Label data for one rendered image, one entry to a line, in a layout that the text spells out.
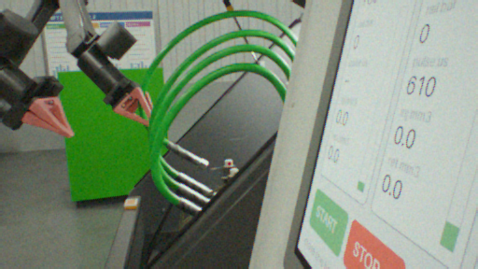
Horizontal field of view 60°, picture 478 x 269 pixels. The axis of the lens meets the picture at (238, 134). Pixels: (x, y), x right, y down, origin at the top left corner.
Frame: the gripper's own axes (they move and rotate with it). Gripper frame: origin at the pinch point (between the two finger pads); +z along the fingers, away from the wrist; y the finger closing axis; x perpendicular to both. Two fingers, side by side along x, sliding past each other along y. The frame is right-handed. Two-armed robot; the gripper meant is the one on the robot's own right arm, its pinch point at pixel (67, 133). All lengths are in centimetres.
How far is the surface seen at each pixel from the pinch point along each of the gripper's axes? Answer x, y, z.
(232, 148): 51, 6, 26
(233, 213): -15.4, 14.6, 28.2
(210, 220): -16.1, 11.9, 26.6
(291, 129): -20.0, 28.5, 25.7
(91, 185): 296, -171, -40
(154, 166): -8.2, 9.3, 15.7
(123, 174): 308, -146, -24
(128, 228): 19.6, -17.6, 18.5
